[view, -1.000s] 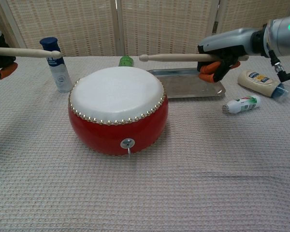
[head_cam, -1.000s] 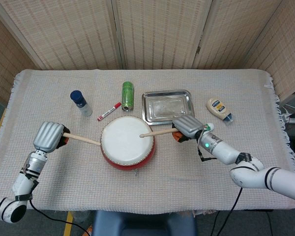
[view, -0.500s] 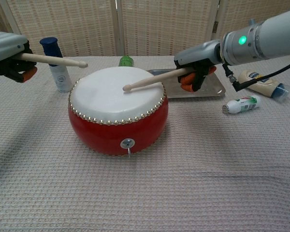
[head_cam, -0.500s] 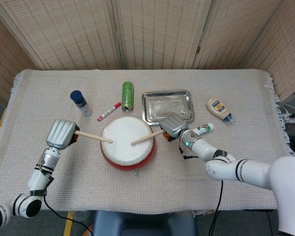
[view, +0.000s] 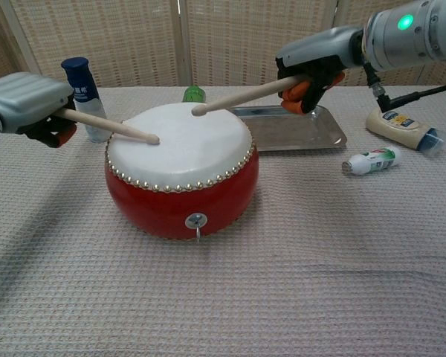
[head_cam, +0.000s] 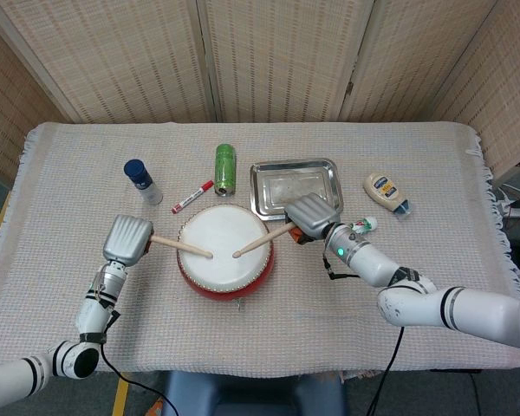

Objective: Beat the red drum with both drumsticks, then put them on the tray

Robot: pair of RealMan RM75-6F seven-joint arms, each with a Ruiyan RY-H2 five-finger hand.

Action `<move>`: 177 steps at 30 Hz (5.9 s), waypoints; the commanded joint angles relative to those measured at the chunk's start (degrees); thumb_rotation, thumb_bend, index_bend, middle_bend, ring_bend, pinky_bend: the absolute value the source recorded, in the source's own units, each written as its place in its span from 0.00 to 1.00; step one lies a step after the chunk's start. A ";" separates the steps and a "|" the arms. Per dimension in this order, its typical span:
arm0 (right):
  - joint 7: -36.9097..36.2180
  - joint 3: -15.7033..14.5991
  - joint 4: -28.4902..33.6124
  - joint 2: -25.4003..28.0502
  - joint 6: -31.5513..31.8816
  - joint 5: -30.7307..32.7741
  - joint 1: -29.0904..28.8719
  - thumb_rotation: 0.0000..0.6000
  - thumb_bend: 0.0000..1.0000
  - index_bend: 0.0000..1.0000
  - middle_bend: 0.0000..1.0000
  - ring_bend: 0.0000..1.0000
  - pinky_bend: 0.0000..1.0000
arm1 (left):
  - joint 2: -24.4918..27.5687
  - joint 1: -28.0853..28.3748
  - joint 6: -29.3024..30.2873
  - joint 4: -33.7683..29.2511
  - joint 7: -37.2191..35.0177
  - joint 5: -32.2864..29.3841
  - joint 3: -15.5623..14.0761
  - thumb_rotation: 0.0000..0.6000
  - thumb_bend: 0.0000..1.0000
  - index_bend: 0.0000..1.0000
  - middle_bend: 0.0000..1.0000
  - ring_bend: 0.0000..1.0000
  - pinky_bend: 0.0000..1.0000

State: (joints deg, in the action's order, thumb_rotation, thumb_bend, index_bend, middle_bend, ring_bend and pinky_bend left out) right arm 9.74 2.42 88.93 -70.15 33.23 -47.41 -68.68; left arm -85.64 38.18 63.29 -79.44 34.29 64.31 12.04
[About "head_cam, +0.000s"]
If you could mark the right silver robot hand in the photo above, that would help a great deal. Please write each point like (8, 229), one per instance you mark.
(314, 216)

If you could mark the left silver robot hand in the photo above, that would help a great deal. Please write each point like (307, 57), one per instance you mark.
(125, 240)

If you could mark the wooden drumstick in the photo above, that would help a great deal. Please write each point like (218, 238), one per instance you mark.
(182, 246)
(262, 240)

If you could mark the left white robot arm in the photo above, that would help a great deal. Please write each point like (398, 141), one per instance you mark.
(91, 312)

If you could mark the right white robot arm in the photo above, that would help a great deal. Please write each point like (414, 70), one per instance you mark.
(416, 303)

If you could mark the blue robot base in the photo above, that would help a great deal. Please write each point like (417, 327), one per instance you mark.
(251, 394)

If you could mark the red drum white skin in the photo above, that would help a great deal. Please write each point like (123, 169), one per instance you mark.
(225, 268)

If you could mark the stainless steel tray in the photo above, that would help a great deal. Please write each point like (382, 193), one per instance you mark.
(277, 182)

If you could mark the small white green bottle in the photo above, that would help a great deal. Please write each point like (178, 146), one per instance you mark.
(366, 224)

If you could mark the white bottle blue cap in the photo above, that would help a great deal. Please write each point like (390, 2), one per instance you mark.
(144, 184)

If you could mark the mayonnaise squeeze bottle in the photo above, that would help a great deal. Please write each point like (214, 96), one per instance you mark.
(383, 190)

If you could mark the red marker pen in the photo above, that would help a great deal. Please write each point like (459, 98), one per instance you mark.
(190, 197)

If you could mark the green drink can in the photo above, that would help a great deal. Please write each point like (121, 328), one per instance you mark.
(225, 169)

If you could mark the beige woven tablecloth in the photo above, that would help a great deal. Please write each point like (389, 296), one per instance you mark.
(242, 333)

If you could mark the bamboo folding screen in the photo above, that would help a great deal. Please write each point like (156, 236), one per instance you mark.
(134, 56)

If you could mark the white power strip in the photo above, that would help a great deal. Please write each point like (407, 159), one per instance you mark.
(515, 211)

